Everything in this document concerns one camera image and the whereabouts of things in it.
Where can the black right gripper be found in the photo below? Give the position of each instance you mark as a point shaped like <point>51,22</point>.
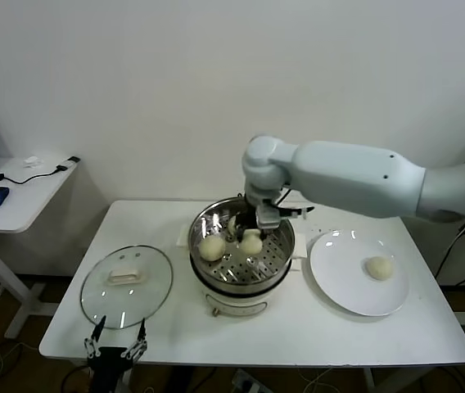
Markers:
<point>249,217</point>

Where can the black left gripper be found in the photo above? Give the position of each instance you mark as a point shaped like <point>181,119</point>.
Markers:
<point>109,366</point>

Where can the cream steamed baozi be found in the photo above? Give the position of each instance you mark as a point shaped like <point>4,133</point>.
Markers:
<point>232,224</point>
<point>212,249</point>
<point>378,268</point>
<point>251,245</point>

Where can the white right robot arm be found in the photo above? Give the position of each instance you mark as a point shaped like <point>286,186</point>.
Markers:
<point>339,176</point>

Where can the steel perforated steamer basket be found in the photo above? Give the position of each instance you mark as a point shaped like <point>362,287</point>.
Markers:
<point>216,270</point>

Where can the white round plate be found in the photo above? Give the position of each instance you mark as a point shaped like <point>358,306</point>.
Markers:
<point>339,278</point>

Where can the white power strip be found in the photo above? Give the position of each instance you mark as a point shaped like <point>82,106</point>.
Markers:
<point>249,382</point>

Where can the white side table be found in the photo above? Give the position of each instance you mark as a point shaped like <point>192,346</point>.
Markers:
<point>32,196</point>

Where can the small white object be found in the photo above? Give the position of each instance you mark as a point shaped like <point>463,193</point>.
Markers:
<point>31,161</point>

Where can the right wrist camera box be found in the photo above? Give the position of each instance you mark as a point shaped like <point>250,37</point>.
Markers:
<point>268,217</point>

